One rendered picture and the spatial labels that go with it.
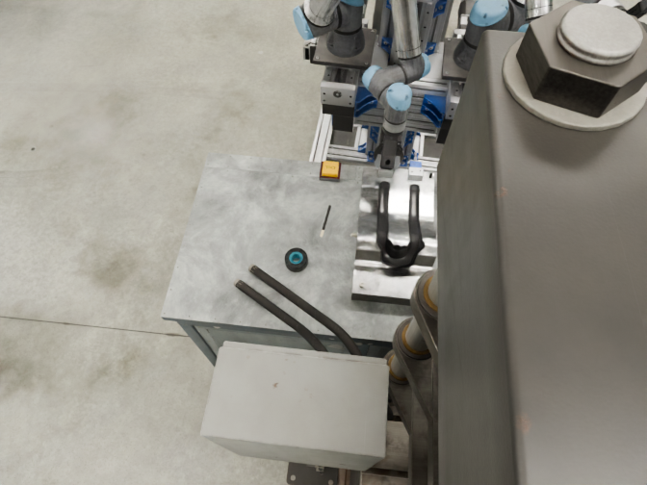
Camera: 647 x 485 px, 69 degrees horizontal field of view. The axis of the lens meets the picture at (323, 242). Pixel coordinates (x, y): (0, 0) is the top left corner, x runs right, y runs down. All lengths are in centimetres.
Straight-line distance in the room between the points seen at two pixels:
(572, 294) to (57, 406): 246
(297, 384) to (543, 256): 57
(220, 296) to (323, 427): 90
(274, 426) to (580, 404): 58
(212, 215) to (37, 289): 136
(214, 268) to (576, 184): 143
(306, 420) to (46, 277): 226
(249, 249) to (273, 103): 172
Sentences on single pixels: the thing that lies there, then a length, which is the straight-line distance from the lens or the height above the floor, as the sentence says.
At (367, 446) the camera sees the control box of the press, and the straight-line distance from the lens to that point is 82.
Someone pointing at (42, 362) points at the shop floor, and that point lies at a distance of 272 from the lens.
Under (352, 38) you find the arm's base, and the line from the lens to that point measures 192.
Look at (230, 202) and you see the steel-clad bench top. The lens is 181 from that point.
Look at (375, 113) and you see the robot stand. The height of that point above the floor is 76.
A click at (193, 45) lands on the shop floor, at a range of 378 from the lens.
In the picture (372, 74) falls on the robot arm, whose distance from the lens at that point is 157.
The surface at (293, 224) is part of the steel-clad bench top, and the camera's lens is 173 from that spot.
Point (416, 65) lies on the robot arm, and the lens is 162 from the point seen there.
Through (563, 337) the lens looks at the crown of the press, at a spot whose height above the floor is 201.
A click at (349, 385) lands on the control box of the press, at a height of 147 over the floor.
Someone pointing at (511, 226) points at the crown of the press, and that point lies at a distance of 35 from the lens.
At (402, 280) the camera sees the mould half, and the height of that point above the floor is 86.
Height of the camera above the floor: 228
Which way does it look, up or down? 61 degrees down
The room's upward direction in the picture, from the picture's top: straight up
